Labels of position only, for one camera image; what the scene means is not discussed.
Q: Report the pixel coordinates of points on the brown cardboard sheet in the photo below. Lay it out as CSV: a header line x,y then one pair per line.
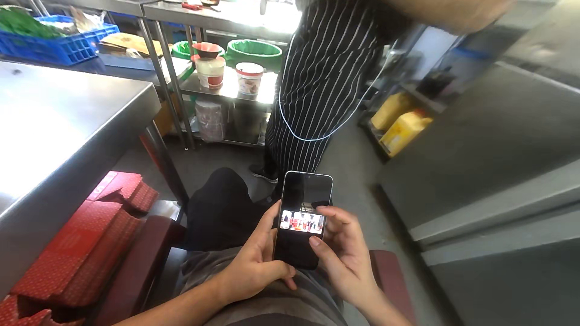
x,y
131,44

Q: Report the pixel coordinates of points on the dark low rack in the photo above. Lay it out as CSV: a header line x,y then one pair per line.
x,y
371,136

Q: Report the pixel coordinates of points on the person's right thumb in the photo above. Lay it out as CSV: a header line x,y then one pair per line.
x,y
327,255

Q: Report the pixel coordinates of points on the person's right fingers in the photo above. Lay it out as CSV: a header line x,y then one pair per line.
x,y
337,234

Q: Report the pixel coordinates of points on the pile of red patterned cartons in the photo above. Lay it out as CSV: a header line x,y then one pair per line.
x,y
75,247

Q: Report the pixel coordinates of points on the person's left hand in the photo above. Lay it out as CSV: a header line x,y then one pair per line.
x,y
247,274

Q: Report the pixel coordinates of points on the pale wrapped round container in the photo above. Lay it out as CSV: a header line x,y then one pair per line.
x,y
210,121

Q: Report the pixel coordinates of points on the black smartphone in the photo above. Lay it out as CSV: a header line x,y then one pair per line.
x,y
301,247

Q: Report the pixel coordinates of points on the green bin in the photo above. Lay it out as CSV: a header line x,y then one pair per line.
x,y
181,49
267,56

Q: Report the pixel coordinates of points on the white bucket, red rim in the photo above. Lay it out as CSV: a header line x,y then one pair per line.
x,y
207,72

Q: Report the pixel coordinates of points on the person's left thumb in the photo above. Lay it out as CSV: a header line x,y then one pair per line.
x,y
277,270

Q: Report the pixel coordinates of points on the person's body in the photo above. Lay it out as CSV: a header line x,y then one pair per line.
x,y
258,312

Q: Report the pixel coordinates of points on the person's legs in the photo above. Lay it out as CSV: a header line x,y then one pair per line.
x,y
216,208

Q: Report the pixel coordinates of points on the stainless steel shelf table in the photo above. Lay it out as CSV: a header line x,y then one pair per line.
x,y
217,12

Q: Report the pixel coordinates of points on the white tub, red rim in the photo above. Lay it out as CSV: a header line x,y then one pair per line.
x,y
249,80

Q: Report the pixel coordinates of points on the person's right index finger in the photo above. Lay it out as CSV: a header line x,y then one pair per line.
x,y
340,213

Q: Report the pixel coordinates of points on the person's left index finger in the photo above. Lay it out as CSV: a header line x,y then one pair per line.
x,y
267,222

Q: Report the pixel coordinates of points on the person's right hand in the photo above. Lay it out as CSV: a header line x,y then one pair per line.
x,y
355,267

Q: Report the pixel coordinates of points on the stainless steel cabinet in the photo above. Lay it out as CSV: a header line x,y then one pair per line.
x,y
480,149

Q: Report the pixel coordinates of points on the green leafy vegetables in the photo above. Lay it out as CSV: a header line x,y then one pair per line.
x,y
22,23

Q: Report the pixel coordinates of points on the person's left forearm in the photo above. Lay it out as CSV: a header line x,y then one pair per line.
x,y
181,305

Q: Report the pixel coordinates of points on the person's left fingers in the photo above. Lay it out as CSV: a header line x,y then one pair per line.
x,y
291,284

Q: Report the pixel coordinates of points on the person's right forearm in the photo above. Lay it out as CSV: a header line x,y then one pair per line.
x,y
384,309

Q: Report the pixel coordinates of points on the blue plastic crate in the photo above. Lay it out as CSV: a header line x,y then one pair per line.
x,y
75,49

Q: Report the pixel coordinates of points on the red bowl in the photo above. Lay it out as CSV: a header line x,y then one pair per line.
x,y
207,50

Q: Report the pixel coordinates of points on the yellow jug, red cap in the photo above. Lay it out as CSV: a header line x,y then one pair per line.
x,y
404,132

